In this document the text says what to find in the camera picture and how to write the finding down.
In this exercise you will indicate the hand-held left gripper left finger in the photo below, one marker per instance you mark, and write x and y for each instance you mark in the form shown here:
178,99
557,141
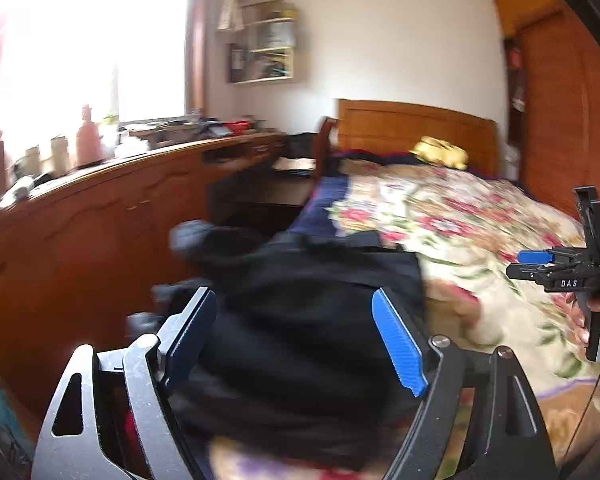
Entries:
190,345

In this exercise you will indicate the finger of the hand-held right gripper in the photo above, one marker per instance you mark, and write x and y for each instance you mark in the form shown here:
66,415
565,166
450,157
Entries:
525,272
535,257

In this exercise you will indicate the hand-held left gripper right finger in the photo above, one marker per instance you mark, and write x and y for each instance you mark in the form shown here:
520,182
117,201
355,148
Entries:
397,340

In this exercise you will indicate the black coat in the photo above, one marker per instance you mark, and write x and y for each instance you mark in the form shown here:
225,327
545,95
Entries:
300,335

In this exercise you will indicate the person's right hand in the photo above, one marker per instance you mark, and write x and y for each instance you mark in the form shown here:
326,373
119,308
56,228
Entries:
576,315

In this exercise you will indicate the floral blanket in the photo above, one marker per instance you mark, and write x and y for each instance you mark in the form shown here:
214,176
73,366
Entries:
470,220

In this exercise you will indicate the wooden louvred wardrobe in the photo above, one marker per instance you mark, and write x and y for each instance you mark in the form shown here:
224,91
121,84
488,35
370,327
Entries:
555,135

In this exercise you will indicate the yellow plush toy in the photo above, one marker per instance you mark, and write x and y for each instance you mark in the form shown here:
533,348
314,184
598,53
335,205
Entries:
437,152

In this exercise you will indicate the wooden desk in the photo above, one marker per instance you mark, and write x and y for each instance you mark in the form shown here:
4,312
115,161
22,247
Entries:
80,240

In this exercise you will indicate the navy bed sheet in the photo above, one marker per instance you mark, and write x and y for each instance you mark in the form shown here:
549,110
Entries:
325,205

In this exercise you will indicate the wooden bed headboard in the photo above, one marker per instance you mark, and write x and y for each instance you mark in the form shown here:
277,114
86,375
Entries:
390,125

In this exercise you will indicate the teal cloth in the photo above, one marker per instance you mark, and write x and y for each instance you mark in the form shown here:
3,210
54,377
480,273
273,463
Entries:
0,410

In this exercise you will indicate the wooden chair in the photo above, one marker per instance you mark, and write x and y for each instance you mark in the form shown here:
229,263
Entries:
326,145

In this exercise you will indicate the dark cloth bundle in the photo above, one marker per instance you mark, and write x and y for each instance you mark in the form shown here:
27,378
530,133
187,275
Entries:
300,146

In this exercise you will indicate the red basket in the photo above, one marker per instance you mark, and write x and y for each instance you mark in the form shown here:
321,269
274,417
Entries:
240,126

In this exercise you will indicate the pink bottle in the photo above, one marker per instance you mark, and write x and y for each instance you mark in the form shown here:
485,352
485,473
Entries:
89,140

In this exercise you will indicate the beige jar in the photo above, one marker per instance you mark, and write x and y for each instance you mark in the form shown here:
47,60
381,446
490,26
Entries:
60,154
32,160

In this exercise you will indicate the window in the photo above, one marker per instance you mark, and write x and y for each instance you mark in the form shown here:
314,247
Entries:
80,45

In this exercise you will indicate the white wall shelf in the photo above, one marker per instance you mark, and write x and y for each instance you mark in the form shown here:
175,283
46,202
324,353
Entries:
272,45

